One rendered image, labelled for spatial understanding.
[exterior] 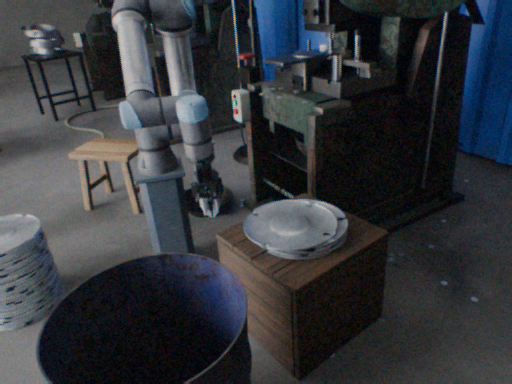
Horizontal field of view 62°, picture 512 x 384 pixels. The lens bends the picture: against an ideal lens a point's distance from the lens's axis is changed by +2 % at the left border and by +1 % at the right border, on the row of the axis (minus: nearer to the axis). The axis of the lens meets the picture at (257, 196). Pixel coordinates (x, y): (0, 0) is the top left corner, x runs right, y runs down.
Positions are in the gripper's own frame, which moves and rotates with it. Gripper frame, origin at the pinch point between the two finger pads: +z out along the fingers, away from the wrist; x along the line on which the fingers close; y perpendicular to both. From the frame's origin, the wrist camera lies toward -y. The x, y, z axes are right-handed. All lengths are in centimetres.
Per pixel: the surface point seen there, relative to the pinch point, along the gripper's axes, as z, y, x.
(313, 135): -3, -34, 40
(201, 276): 3.6, 23.1, -4.7
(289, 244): 7.8, 11.6, 20.5
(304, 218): 8.4, -0.3, 27.9
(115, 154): 19, -96, -46
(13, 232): 15, -31, -72
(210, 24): -14, -224, 16
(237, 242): 12.5, 0.4, 6.0
